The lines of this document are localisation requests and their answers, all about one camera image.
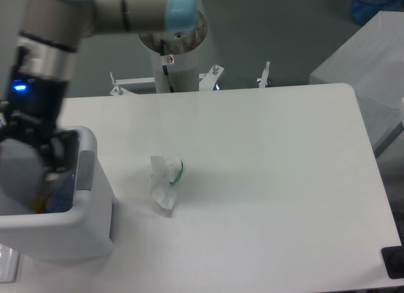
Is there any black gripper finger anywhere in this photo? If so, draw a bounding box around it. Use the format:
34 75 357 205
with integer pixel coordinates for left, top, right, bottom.
34 130 80 208

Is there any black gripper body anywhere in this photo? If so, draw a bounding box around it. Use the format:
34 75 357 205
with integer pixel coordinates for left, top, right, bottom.
0 46 70 148

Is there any white plastic wrapper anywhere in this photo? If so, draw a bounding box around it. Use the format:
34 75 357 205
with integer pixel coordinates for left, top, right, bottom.
149 155 184 210

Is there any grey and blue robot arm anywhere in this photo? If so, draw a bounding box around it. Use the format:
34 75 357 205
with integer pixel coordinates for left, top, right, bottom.
1 0 198 213

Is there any blue yellow trash in can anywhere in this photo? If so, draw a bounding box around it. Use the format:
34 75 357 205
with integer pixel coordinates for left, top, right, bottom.
30 171 76 214

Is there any white trash can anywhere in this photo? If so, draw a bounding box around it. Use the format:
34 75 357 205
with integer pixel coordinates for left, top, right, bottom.
1 126 115 260

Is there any clear plastic item bottom left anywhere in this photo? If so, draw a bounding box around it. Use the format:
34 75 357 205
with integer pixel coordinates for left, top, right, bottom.
1 245 20 283

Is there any grey covered table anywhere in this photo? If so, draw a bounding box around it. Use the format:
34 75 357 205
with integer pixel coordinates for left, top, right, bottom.
309 11 403 156

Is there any blue bag in corner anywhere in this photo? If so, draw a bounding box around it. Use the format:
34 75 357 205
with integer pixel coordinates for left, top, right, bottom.
350 0 403 25

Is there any black device at table edge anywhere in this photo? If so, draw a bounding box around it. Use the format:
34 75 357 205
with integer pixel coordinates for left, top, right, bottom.
381 246 403 279

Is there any black cable on pedestal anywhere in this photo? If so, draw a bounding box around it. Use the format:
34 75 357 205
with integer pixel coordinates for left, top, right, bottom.
159 39 175 93

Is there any white pedestal base frame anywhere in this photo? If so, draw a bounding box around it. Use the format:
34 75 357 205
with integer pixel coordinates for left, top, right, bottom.
109 61 271 96

